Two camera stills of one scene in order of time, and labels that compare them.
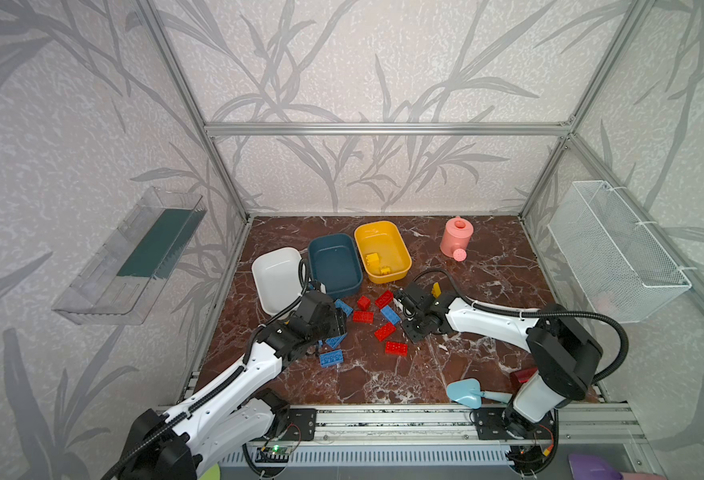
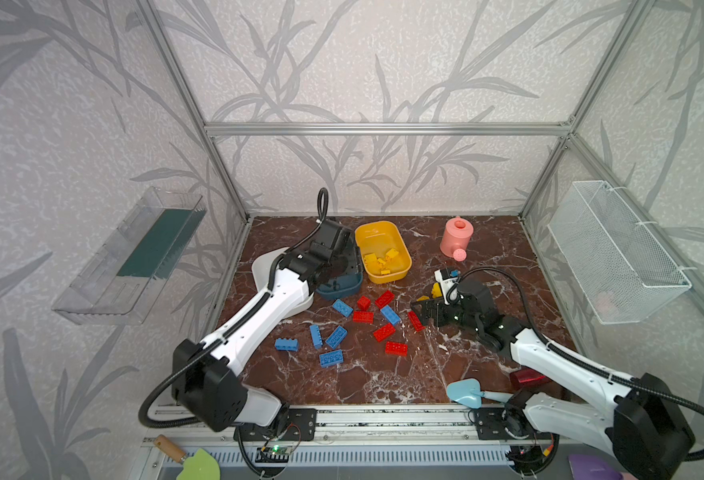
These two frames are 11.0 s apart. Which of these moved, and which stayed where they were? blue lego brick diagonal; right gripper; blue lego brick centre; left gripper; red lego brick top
Moved: left gripper; right gripper
Stayed: blue lego brick centre; blue lego brick diagonal; red lego brick top
